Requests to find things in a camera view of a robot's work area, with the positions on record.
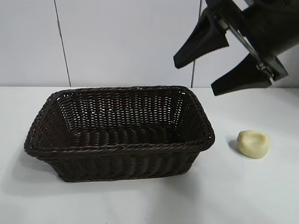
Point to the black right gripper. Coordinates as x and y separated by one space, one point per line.
268 28

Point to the pale yellow egg yolk pastry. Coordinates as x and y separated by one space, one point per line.
253 145

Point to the dark brown wicker basket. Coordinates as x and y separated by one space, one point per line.
116 158

